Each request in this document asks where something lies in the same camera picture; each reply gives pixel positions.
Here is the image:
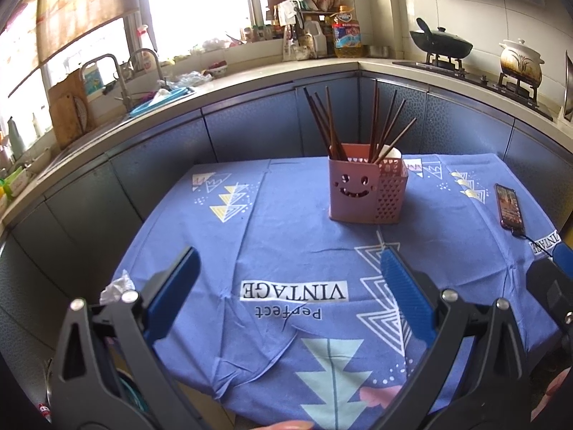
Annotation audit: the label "blue printed tablecloth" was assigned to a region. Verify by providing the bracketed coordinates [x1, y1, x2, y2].
[110, 153, 562, 424]

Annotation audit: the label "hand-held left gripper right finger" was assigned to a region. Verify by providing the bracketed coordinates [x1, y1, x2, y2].
[371, 245, 533, 430]

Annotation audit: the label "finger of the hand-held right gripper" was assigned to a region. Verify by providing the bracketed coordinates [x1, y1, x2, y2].
[525, 242, 573, 336]

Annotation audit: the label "white plastic jug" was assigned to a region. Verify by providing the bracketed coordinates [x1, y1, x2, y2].
[305, 20, 328, 59]

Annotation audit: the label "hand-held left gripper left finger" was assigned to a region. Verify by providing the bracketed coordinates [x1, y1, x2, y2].
[47, 245, 202, 430]

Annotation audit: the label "white cup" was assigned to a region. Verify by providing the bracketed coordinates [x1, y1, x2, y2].
[375, 143, 404, 162]

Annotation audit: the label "pink smiley utensil holder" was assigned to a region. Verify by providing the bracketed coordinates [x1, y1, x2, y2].
[328, 142, 409, 225]

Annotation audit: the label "wooden cutting board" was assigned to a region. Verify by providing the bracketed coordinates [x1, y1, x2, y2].
[47, 72, 92, 148]

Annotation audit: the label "blue plastic tray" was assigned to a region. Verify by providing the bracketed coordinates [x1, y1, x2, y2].
[130, 86, 196, 117]

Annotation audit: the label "beige kitchen countertop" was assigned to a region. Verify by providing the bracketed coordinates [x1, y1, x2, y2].
[0, 56, 573, 229]

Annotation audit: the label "blue white box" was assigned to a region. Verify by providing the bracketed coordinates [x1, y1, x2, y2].
[82, 63, 105, 96]

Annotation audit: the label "white clay pot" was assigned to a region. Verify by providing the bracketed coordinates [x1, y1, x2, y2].
[499, 39, 545, 88]

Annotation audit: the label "bamboo window blind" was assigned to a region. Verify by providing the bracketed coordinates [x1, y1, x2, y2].
[0, 0, 139, 66]

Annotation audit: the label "grey kitchen cabinets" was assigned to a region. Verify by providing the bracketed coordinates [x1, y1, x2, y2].
[0, 69, 573, 368]

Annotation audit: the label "black smartphone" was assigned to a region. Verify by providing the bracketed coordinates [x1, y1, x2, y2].
[493, 183, 525, 234]

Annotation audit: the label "yellow cooking oil bottle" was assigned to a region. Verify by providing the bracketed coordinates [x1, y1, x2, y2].
[331, 6, 362, 59]

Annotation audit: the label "curved steel faucet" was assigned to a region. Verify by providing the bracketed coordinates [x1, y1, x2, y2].
[127, 48, 168, 90]

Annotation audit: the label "white dish soap bottle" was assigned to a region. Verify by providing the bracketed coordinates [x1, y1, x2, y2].
[134, 24, 155, 70]

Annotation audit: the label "black wok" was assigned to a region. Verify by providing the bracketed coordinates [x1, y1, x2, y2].
[409, 18, 474, 60]

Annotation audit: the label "black charging cable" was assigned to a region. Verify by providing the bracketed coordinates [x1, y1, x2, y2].
[510, 228, 553, 258]

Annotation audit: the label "bunch of dark chopsticks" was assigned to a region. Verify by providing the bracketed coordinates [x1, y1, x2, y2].
[303, 81, 418, 164]

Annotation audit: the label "tall steel faucet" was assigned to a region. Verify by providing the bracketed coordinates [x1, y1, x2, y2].
[81, 54, 133, 110]

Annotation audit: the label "clear plastic bag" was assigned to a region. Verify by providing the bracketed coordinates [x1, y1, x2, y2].
[172, 71, 213, 88]

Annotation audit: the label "crumpled white tissue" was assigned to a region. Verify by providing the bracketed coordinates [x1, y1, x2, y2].
[99, 270, 136, 305]

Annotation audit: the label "black gas stove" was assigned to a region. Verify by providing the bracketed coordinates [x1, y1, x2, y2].
[393, 51, 553, 119]

